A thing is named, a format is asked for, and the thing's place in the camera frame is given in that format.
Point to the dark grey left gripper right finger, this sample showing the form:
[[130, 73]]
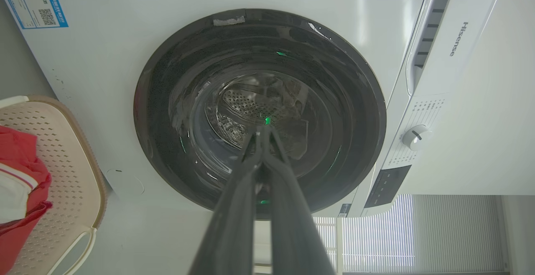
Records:
[[292, 225]]

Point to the round dark glass washer door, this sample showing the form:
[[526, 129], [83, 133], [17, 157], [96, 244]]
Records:
[[196, 99]]

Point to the blue energy label sticker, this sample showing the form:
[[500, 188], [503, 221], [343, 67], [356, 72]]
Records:
[[35, 6]]

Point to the red and white garment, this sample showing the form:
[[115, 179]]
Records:
[[21, 191]]

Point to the white washer control knob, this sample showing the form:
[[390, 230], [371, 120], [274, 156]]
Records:
[[416, 136]]

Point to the black washer display panel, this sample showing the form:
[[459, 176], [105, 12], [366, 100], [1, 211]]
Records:
[[386, 185]]

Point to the white vertical window blinds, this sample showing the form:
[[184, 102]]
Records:
[[384, 233]]

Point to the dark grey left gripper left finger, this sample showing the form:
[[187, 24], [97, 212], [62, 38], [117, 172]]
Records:
[[234, 220]]

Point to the white Hisense washing machine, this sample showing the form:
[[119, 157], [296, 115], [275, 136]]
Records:
[[100, 78]]

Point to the beige perforated laundry basket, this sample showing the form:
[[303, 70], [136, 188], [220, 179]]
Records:
[[71, 174]]

